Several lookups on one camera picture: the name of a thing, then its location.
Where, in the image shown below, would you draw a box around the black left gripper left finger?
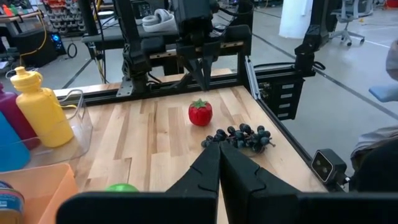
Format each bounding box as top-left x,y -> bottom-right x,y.
167,142 -> 221,200

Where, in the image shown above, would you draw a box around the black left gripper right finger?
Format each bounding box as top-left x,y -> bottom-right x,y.
220,141 -> 301,224

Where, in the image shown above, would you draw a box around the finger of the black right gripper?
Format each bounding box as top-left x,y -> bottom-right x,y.
185,57 -> 206,91
202,55 -> 216,91

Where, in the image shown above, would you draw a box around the red toy strawberry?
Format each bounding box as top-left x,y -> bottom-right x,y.
188,98 -> 214,128

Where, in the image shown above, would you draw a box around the dark blue toy grape bunch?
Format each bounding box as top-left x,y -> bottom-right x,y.
200,123 -> 277,155

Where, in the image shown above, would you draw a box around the yellow squeeze bottle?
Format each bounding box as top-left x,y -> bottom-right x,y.
9,65 -> 75,149

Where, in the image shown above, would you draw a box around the magenta squeeze bottle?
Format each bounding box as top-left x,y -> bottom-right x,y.
0,82 -> 40,151

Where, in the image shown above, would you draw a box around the blue squeeze bottle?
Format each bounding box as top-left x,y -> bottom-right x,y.
0,110 -> 32,172

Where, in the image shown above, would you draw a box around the tin can blue label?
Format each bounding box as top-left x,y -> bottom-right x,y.
0,179 -> 25,224

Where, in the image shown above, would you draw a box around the grey headphones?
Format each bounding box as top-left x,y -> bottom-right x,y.
141,8 -> 178,34

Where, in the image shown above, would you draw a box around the black controller box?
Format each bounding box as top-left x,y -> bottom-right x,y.
259,76 -> 306,121

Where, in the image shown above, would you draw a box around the green toy apple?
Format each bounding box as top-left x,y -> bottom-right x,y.
105,182 -> 140,193

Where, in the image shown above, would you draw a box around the black side desk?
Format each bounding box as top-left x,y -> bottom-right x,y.
77,0 -> 187,44

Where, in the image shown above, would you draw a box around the clear plastic bin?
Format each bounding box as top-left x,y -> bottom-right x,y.
0,89 -> 94,171

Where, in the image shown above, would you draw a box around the person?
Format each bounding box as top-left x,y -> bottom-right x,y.
350,39 -> 398,192

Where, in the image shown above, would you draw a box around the parts drawer rack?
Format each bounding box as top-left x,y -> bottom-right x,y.
42,0 -> 88,35

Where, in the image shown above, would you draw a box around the grey office chair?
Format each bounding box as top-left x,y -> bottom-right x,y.
328,0 -> 374,47

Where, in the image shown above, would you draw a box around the orange plastic bin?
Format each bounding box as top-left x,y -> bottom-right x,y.
0,163 -> 79,224

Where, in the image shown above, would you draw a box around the black floor box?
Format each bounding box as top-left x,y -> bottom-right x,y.
12,29 -> 67,68

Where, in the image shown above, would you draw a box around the black aluminium table frame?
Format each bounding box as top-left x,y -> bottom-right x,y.
52,0 -> 352,194

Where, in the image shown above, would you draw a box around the table-level camera box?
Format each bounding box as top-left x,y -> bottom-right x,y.
310,148 -> 348,189

